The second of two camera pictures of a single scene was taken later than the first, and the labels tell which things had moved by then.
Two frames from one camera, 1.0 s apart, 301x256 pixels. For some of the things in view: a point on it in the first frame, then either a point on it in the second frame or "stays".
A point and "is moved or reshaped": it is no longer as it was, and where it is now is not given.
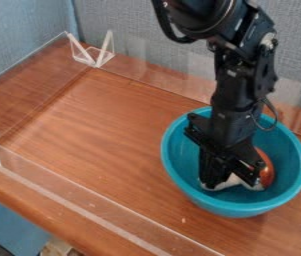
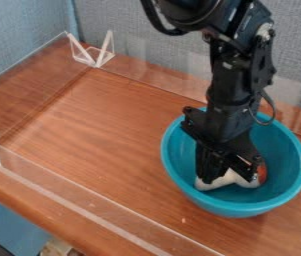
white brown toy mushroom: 234,181 is moved or reshaped
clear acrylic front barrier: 28,177 stays
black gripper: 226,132 stays
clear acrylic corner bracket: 92,55 stays
